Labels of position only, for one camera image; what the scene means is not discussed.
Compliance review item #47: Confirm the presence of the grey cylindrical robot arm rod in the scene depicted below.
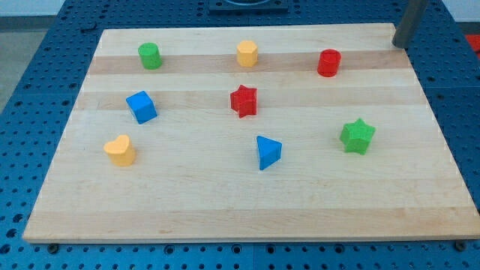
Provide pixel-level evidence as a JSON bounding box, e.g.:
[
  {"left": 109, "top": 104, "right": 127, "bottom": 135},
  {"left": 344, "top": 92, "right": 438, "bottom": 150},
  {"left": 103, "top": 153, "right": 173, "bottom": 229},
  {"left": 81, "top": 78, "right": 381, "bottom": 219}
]
[{"left": 391, "top": 0, "right": 428, "bottom": 49}]

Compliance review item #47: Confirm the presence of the red object at right edge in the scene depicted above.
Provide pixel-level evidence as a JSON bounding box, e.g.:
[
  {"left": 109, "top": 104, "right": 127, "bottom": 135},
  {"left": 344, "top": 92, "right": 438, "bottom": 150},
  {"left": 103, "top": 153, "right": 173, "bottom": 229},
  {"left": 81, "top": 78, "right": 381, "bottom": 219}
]
[{"left": 465, "top": 34, "right": 480, "bottom": 58}]

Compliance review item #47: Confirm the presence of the green cylinder block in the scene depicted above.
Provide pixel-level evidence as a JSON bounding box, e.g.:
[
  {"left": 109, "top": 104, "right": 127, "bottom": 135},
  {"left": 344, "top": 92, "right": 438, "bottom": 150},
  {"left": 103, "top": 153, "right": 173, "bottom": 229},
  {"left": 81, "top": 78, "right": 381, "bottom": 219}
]
[{"left": 138, "top": 43, "right": 163, "bottom": 70}]

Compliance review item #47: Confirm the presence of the blue cube block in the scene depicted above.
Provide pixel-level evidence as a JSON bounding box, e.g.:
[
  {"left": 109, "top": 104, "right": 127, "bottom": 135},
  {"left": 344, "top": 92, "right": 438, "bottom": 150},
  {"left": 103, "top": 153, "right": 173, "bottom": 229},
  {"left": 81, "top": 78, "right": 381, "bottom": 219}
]
[{"left": 125, "top": 91, "right": 158, "bottom": 125}]

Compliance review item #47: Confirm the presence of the green star block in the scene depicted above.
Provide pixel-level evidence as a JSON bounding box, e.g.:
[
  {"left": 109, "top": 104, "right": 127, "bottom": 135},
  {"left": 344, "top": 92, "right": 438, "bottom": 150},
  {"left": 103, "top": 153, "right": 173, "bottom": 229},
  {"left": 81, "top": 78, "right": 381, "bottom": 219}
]
[{"left": 340, "top": 118, "right": 376, "bottom": 155}]

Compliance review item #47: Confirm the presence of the blue triangle block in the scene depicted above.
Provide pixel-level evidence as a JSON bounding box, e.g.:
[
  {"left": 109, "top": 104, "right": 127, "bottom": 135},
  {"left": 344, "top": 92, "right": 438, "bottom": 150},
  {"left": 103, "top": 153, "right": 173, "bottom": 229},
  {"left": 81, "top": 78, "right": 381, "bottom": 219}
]
[{"left": 256, "top": 136, "right": 283, "bottom": 170}]

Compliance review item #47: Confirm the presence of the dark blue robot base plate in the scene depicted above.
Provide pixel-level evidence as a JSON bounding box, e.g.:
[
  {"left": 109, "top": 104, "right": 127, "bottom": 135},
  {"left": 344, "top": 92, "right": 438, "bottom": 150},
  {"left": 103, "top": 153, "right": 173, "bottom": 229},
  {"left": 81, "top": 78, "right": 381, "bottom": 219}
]
[{"left": 207, "top": 0, "right": 290, "bottom": 14}]

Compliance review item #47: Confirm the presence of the yellow heart block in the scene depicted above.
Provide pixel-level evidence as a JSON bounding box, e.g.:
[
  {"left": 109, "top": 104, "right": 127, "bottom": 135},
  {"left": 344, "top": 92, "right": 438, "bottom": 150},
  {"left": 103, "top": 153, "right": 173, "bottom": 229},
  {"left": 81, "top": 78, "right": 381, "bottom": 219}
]
[{"left": 103, "top": 134, "right": 136, "bottom": 167}]

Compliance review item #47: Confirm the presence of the red star block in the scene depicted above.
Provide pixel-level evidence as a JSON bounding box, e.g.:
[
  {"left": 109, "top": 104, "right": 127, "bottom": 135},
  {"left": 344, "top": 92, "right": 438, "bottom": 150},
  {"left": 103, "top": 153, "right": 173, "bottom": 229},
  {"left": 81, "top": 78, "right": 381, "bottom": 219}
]
[{"left": 230, "top": 85, "right": 257, "bottom": 118}]

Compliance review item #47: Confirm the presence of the red cylinder block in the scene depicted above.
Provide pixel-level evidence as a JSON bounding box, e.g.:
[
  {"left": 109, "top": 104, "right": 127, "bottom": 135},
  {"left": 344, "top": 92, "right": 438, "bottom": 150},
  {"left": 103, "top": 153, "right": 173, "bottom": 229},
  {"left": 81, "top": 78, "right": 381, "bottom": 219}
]
[{"left": 317, "top": 49, "right": 341, "bottom": 77}]

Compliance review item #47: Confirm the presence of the yellow hexagon block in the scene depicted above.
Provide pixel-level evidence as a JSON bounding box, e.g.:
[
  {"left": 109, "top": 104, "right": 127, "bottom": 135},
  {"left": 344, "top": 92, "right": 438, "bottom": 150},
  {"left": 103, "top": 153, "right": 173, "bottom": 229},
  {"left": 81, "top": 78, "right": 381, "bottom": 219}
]
[{"left": 237, "top": 40, "right": 258, "bottom": 68}]

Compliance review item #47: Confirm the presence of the light wooden board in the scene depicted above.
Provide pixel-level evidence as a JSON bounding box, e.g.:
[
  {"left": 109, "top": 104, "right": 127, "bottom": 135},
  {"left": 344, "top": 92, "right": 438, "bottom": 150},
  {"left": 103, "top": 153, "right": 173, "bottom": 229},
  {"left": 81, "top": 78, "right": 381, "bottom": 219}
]
[{"left": 23, "top": 23, "right": 479, "bottom": 244}]

